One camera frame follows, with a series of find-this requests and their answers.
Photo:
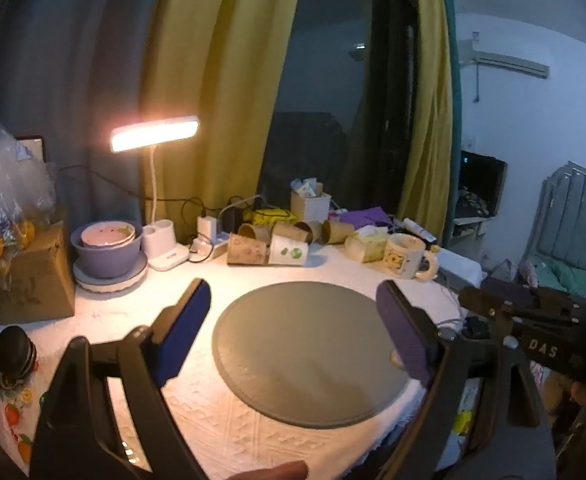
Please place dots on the round grey mat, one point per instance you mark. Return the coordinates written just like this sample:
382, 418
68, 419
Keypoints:
313, 350

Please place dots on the plain kraft paper cup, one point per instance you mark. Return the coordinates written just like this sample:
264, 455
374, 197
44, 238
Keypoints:
338, 231
255, 232
300, 231

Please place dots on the black power adapter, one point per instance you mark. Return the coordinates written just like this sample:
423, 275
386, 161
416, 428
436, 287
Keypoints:
233, 220

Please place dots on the white tissue box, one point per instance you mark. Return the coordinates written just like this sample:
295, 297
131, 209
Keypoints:
311, 205

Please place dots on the cream mug yellow print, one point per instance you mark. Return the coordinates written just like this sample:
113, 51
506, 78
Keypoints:
404, 256

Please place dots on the green blanket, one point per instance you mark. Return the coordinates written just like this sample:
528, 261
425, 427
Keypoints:
563, 275

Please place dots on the purple cloth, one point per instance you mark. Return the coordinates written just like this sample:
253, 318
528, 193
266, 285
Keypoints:
365, 216

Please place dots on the white power strip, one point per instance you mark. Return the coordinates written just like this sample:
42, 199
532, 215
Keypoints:
212, 248

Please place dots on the white shelf unit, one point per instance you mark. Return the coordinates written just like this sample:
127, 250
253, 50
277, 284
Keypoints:
470, 222

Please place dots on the purple bowl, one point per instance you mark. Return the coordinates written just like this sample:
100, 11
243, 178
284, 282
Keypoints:
108, 260

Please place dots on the white round plate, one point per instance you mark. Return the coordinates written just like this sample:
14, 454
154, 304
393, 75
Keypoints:
110, 284

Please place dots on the white charger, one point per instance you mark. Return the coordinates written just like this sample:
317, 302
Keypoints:
207, 227

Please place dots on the white paper cup green print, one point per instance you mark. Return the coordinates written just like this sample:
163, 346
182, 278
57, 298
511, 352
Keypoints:
289, 251

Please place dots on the yellow snack packet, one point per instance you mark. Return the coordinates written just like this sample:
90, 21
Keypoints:
270, 216

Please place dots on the black round pouch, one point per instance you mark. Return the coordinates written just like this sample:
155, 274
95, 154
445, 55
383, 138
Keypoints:
15, 355

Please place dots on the white desk lamp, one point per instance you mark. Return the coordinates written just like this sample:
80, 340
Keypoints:
154, 132

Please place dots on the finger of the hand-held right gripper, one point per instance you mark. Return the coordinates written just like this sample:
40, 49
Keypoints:
493, 306
505, 291

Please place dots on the clear plastic bag of oranges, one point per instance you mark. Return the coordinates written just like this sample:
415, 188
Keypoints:
8, 185

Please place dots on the black plug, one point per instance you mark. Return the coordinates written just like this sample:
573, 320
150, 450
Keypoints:
474, 329

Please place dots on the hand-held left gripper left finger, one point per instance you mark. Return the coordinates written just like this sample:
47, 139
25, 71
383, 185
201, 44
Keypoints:
189, 327

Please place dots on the floral printed cloth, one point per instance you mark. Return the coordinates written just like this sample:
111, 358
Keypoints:
3, 420

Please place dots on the grey folding bed frame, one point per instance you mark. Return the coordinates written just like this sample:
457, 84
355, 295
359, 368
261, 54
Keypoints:
573, 210

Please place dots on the cardboard box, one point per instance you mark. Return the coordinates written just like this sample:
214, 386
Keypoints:
20, 282

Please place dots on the black monitor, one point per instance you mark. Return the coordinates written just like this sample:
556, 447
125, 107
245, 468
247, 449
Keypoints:
482, 176

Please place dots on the yellow tissue box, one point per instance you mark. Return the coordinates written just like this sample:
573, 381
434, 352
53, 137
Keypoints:
368, 246

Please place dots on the blue curtain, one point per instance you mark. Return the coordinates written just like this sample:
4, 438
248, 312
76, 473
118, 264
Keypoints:
68, 75

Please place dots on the white air conditioner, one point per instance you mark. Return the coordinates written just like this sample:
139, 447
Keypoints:
509, 62

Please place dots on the yellow curtain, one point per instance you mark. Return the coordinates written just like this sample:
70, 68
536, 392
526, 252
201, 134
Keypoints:
430, 95
208, 65

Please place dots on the small pink bowl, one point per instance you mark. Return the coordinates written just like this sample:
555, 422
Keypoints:
109, 235

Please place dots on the brown patterned paper cup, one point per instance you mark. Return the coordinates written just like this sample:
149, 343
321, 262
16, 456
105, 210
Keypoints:
247, 250

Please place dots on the white tube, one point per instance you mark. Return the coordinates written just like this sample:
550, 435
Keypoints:
418, 228

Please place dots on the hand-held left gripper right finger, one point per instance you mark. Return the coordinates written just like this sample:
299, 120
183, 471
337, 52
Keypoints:
407, 332

